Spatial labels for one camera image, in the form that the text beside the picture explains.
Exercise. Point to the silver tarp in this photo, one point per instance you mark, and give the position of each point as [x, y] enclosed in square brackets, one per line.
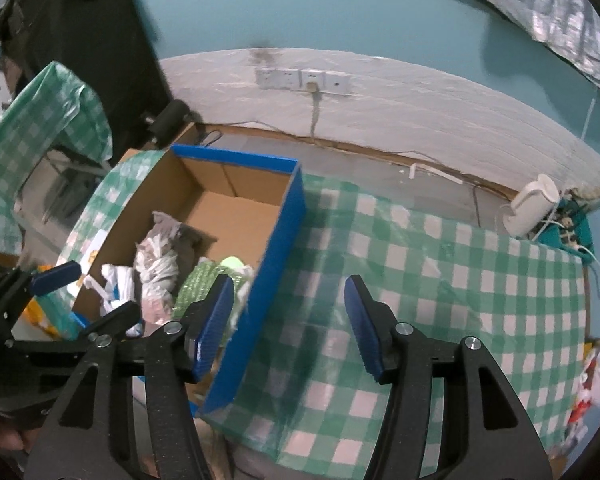
[555, 5]

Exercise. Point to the white tissue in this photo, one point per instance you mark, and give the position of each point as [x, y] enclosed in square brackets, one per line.
[241, 305]

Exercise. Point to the grey metal frame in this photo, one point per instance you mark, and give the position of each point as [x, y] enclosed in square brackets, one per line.
[75, 160]

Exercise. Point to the white plastic bag blue print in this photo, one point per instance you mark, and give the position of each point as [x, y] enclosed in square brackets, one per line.
[117, 280]

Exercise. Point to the light green cloth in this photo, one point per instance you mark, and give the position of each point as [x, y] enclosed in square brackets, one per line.
[232, 262]

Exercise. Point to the white electric kettle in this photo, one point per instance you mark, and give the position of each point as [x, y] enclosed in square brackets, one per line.
[530, 205]

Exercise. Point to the blue-edged cardboard box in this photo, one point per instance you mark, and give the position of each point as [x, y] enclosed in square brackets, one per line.
[240, 215]

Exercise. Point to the green checked plastic sheet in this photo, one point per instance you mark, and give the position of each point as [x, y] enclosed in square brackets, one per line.
[35, 125]

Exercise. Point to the person's left hand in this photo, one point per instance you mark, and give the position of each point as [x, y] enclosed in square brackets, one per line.
[10, 432]

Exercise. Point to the green basket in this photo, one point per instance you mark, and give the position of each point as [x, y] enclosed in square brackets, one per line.
[582, 232]

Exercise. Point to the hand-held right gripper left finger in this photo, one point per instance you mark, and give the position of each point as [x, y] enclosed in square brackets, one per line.
[212, 325]

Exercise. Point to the green checked tablecloth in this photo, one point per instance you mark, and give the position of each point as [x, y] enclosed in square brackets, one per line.
[430, 270]

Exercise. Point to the pile of mixed packaging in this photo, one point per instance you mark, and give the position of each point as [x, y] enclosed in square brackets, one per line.
[595, 390]

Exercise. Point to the white wall power strip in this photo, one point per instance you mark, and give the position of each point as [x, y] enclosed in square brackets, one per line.
[312, 77]

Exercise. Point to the black cylindrical device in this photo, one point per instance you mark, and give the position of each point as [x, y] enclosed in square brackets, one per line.
[170, 120]

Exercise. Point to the translucent plastic bag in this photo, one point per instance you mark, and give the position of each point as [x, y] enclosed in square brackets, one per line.
[155, 260]

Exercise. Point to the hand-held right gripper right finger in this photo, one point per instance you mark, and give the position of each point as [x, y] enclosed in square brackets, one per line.
[365, 330]

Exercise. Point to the orange packet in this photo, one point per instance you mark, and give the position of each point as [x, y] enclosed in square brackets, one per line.
[32, 317]

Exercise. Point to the white single-hole wall socket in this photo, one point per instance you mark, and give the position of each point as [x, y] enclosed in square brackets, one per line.
[338, 84]

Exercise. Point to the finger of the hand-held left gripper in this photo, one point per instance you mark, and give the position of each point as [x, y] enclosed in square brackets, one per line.
[55, 277]
[120, 317]

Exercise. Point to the green bubble wrap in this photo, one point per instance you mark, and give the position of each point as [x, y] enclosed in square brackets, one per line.
[200, 280]

